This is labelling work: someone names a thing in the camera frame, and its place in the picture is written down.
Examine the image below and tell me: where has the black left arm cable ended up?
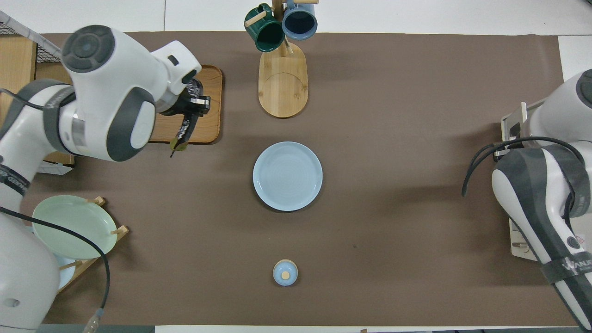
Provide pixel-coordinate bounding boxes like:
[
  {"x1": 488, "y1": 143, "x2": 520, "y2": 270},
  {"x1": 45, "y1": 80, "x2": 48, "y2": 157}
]
[{"x1": 0, "y1": 88, "x2": 111, "y2": 333}]

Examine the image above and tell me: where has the white marble print cloth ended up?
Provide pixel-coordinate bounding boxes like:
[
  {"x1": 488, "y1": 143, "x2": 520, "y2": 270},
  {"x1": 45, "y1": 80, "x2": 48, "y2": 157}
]
[{"x1": 0, "y1": 10, "x2": 62, "y2": 52}]

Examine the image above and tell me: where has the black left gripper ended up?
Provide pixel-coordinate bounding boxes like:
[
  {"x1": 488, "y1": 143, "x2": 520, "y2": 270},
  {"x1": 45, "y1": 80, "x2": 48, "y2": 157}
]
[{"x1": 160, "y1": 87, "x2": 212, "y2": 119}]

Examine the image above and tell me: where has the dark green mug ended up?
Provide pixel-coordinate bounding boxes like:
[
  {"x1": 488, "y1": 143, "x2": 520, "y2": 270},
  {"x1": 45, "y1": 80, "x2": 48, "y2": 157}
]
[{"x1": 244, "y1": 4, "x2": 286, "y2": 53}]

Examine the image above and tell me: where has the light blue plate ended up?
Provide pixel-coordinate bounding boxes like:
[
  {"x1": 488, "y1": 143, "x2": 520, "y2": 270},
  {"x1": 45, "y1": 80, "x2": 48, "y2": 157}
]
[
  {"x1": 58, "y1": 266, "x2": 77, "y2": 290},
  {"x1": 253, "y1": 141, "x2": 323, "y2": 212}
]

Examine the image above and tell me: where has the pale green plate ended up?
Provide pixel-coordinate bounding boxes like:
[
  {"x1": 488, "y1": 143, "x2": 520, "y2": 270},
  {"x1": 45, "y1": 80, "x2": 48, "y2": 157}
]
[{"x1": 32, "y1": 195, "x2": 118, "y2": 260}]

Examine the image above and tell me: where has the wooden serving tray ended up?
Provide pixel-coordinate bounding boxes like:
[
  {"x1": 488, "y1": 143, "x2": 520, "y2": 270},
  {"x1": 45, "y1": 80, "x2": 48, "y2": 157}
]
[{"x1": 148, "y1": 65, "x2": 223, "y2": 144}]

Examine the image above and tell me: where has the wooden mug tree stand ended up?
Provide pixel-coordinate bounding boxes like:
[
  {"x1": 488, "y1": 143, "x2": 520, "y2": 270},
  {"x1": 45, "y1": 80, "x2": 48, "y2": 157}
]
[{"x1": 245, "y1": 0, "x2": 320, "y2": 119}]

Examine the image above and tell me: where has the white toaster oven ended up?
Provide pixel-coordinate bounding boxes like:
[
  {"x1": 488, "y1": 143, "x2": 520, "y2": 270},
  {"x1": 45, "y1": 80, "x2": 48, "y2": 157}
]
[{"x1": 501, "y1": 99, "x2": 549, "y2": 262}]

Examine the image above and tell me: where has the blue mug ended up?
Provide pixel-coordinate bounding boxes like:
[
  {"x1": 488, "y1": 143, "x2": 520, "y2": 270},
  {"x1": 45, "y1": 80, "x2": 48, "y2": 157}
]
[{"x1": 281, "y1": 0, "x2": 319, "y2": 41}]

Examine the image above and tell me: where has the brown table mat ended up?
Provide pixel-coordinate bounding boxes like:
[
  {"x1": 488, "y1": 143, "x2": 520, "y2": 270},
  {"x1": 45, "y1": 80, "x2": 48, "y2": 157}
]
[{"x1": 18, "y1": 31, "x2": 590, "y2": 327}]

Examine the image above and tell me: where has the wooden plate rack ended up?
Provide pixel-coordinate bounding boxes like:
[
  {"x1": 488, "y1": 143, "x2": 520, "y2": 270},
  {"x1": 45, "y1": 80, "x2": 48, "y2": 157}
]
[{"x1": 58, "y1": 196, "x2": 130, "y2": 296}]

